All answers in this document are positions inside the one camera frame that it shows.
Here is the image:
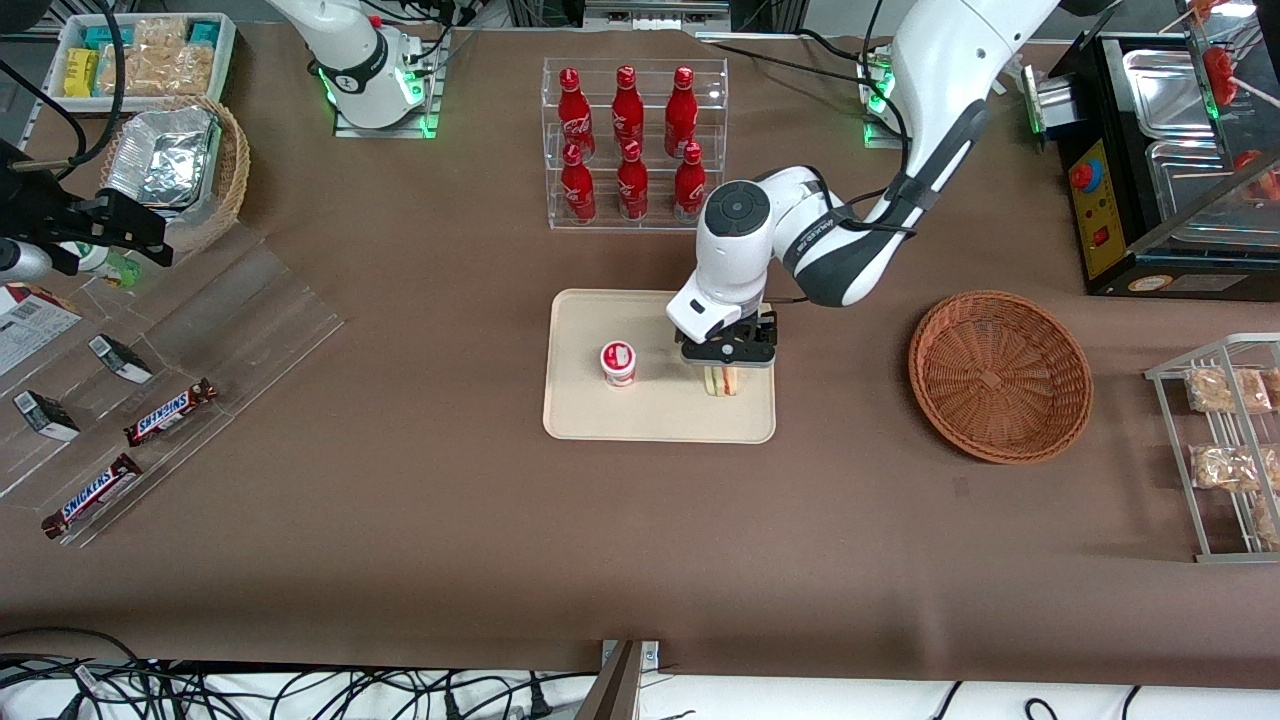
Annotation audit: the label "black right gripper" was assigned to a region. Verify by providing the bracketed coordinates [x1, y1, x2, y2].
[0, 140, 174, 277]

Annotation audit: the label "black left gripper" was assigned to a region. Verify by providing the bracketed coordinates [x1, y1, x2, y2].
[680, 312, 779, 369]

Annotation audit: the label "tan wicker basket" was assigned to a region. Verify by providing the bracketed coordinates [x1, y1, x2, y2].
[98, 95, 251, 256]

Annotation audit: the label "beige plastic tray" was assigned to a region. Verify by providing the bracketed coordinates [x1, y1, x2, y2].
[542, 289, 777, 444]

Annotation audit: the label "round brown wicker basket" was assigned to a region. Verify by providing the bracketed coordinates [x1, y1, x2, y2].
[908, 290, 1094, 465]

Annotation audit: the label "steel warmer tray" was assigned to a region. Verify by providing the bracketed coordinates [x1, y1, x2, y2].
[1145, 140, 1241, 216]
[1120, 48, 1226, 141]

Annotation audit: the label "green bottle white cap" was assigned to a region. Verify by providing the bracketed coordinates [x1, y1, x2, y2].
[60, 243, 143, 289]

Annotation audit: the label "small black box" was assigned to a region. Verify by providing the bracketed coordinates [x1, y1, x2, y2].
[13, 390, 81, 442]
[88, 335, 154, 385]

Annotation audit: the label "white red cardboard box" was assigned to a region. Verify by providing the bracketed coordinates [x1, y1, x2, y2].
[0, 283, 83, 377]

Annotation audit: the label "silver foil container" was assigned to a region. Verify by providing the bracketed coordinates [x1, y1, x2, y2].
[105, 105, 221, 209]

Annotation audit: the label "white red yogurt cup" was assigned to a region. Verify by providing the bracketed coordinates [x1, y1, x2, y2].
[599, 340, 638, 388]

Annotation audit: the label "clear acrylic bottle rack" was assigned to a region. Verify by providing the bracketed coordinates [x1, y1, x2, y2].
[541, 57, 729, 233]

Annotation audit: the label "clear acrylic stepped stand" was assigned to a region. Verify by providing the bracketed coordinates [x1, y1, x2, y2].
[0, 225, 346, 549]

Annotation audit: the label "brown snickers bar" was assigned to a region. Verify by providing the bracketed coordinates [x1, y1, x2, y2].
[41, 453, 144, 540]
[124, 378, 219, 447]

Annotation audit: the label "red cola bottle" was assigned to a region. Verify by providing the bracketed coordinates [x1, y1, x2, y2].
[560, 142, 598, 224]
[665, 66, 699, 159]
[616, 140, 649, 221]
[557, 67, 597, 161]
[612, 65, 646, 151]
[673, 142, 707, 223]

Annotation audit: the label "yellow snack pack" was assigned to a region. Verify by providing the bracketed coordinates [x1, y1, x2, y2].
[63, 47, 101, 98]

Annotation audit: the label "clear cracker bag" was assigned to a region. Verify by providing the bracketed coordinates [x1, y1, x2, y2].
[135, 17, 191, 51]
[100, 45, 216, 97]

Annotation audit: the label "white plastic snack bin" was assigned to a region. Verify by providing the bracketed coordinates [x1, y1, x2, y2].
[45, 12, 239, 101]

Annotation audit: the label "silver metal fixture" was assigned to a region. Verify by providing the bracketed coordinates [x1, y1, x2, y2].
[1020, 65, 1081, 151]

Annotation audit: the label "black food warmer appliance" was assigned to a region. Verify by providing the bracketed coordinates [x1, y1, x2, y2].
[1050, 0, 1280, 299]

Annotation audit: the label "red food on skewer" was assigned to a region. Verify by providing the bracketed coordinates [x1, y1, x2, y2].
[1203, 45, 1241, 107]

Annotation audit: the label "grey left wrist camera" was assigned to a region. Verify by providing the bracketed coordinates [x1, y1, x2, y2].
[667, 287, 746, 344]

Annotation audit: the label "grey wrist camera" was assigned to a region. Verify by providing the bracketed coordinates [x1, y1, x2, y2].
[0, 238, 53, 284]
[667, 287, 746, 344]

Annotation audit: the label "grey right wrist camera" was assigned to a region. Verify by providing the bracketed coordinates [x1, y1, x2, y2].
[0, 238, 53, 284]

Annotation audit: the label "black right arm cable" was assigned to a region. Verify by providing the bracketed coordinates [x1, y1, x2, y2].
[0, 0, 129, 183]

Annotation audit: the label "black table cable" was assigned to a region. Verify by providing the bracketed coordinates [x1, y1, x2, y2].
[700, 28, 893, 87]

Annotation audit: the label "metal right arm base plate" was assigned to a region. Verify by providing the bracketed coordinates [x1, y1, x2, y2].
[333, 28, 443, 140]

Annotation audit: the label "metal table bracket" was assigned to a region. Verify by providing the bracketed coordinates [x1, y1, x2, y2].
[575, 640, 661, 720]

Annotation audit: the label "tangled black cables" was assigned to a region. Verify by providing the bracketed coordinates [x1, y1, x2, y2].
[0, 628, 601, 720]

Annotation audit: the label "grey metal wire rack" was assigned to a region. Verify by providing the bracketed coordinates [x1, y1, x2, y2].
[1144, 333, 1280, 564]

